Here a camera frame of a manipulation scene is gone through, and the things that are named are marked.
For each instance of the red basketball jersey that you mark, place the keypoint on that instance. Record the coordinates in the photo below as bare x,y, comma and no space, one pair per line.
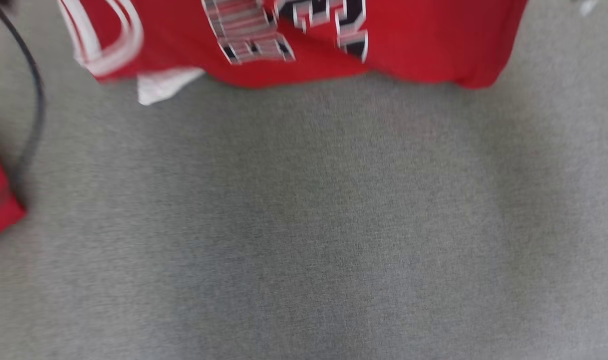
408,45

